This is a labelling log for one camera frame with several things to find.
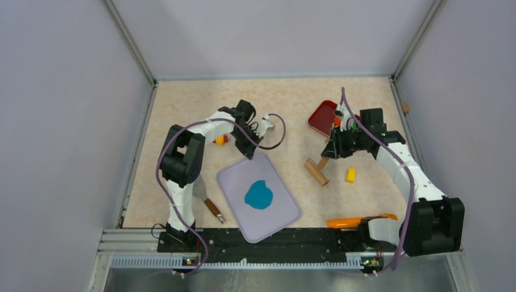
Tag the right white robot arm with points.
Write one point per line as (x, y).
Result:
(434, 221)

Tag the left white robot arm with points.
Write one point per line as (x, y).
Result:
(183, 149)

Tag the lavender plastic tray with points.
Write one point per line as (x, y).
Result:
(256, 225)

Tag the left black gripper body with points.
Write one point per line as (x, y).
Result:
(243, 142)

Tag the yellow block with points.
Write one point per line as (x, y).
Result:
(351, 175)

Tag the small wooden block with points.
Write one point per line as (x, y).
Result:
(405, 108)

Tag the orange carrot toy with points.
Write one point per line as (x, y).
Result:
(353, 223)

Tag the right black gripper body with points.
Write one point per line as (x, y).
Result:
(347, 143)

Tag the blue dough piece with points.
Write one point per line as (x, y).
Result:
(259, 196)

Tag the red plate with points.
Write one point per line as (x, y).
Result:
(322, 120)

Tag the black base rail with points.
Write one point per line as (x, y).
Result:
(290, 245)

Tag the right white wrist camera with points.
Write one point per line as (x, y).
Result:
(348, 118)

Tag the orange toy car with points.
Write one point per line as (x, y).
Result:
(221, 140)

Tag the metal scraper wooden handle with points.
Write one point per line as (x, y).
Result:
(199, 191)

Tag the wooden rolling pin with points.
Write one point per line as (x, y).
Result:
(317, 170)

